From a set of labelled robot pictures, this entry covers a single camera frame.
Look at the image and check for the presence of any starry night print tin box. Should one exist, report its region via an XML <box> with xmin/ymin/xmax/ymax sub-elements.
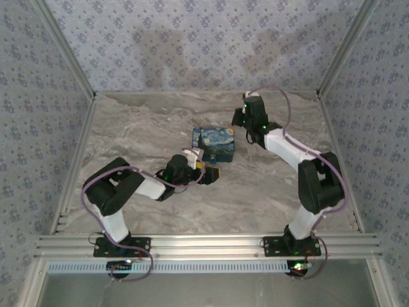
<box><xmin>191</xmin><ymin>127</ymin><xmax>236</xmax><ymax>163</ymax></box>

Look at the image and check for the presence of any small black controller board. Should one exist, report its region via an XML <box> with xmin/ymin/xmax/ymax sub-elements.
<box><xmin>106</xmin><ymin>260</ymin><xmax>134</xmax><ymax>273</ymax></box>
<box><xmin>286</xmin><ymin>260</ymin><xmax>313</xmax><ymax>279</ymax></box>

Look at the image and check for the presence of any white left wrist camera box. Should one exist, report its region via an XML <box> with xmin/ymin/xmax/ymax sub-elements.
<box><xmin>181</xmin><ymin>147</ymin><xmax>204</xmax><ymax>169</ymax></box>

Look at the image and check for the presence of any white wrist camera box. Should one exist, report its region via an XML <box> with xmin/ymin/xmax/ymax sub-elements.
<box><xmin>242</xmin><ymin>91</ymin><xmax>257</xmax><ymax>113</ymax></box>
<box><xmin>181</xmin><ymin>147</ymin><xmax>204</xmax><ymax>169</ymax></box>

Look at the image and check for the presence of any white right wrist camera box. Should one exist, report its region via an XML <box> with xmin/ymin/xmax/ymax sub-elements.
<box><xmin>242</xmin><ymin>91</ymin><xmax>257</xmax><ymax>113</ymax></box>

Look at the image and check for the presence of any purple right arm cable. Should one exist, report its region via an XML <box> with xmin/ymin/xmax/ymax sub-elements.
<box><xmin>254</xmin><ymin>84</ymin><xmax>349</xmax><ymax>282</ymax></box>

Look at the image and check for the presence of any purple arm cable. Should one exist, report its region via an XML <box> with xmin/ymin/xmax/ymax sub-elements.
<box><xmin>80</xmin><ymin>159</ymin><xmax>207</xmax><ymax>284</ymax></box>
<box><xmin>254</xmin><ymin>84</ymin><xmax>349</xmax><ymax>282</ymax></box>

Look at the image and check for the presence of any wide aluminium base rail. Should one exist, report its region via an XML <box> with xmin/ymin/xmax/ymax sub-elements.
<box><xmin>33</xmin><ymin>233</ymin><xmax>383</xmax><ymax>260</ymax></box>

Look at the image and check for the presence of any aluminium table side rail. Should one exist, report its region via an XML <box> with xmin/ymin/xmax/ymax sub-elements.
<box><xmin>318</xmin><ymin>95</ymin><xmax>367</xmax><ymax>234</ymax></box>
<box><xmin>49</xmin><ymin>95</ymin><xmax>98</xmax><ymax>236</ymax></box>

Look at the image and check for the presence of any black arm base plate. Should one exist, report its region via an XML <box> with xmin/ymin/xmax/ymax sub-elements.
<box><xmin>93</xmin><ymin>236</ymin><xmax>152</xmax><ymax>258</ymax></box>
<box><xmin>262</xmin><ymin>236</ymin><xmax>321</xmax><ymax>258</ymax></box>

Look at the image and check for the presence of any white slotted cable duct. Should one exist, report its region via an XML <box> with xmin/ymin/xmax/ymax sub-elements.
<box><xmin>47</xmin><ymin>260</ymin><xmax>309</xmax><ymax>275</ymax></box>

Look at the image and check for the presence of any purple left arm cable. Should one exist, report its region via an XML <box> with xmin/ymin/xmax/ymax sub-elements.
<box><xmin>80</xmin><ymin>159</ymin><xmax>207</xmax><ymax>284</ymax></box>

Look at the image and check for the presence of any aluminium frame corner post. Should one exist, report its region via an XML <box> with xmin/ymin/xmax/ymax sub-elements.
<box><xmin>315</xmin><ymin>0</ymin><xmax>383</xmax><ymax>98</ymax></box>
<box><xmin>33</xmin><ymin>0</ymin><xmax>98</xmax><ymax>98</ymax></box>

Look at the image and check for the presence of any aluminium frame leg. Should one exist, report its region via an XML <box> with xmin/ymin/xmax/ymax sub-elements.
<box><xmin>17</xmin><ymin>258</ymin><xmax>49</xmax><ymax>307</ymax></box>
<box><xmin>366</xmin><ymin>258</ymin><xmax>396</xmax><ymax>307</ymax></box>

